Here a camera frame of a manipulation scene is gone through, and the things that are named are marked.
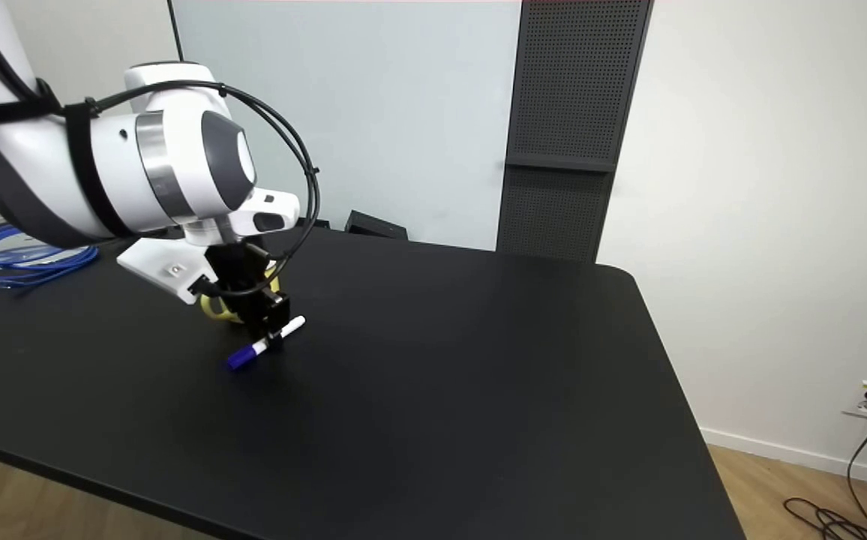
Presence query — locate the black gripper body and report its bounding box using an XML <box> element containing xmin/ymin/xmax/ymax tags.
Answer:
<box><xmin>202</xmin><ymin>241</ymin><xmax>281</xmax><ymax>300</ymax></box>

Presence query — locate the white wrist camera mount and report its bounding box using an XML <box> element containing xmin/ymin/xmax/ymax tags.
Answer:
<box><xmin>115</xmin><ymin>223</ymin><xmax>247</xmax><ymax>308</ymax></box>

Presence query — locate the black perforated pillar panel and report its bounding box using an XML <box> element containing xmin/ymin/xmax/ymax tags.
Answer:
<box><xmin>496</xmin><ymin>0</ymin><xmax>655</xmax><ymax>266</ymax></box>

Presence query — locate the coiled blue network cable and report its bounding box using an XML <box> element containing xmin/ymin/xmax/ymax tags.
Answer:
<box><xmin>0</xmin><ymin>223</ymin><xmax>101</xmax><ymax>293</ymax></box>

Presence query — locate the white marker with blue cap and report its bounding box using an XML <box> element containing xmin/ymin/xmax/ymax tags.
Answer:
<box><xmin>226</xmin><ymin>314</ymin><xmax>309</xmax><ymax>376</ymax></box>

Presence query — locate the black power cord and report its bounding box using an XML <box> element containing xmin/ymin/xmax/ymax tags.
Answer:
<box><xmin>779</xmin><ymin>391</ymin><xmax>867</xmax><ymax>540</ymax></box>

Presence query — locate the small black box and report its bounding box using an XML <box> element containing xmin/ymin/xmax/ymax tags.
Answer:
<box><xmin>343</xmin><ymin>206</ymin><xmax>412</xmax><ymax>243</ymax></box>

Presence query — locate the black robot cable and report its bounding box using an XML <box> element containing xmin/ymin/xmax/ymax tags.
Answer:
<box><xmin>80</xmin><ymin>77</ymin><xmax>324</xmax><ymax>293</ymax></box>

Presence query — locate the black velcro strap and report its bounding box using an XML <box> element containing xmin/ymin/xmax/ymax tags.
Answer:
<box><xmin>60</xmin><ymin>93</ymin><xmax>126</xmax><ymax>241</ymax></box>

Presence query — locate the white whiteboard panel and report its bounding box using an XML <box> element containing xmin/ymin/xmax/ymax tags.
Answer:
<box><xmin>169</xmin><ymin>0</ymin><xmax>526</xmax><ymax>251</ymax></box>

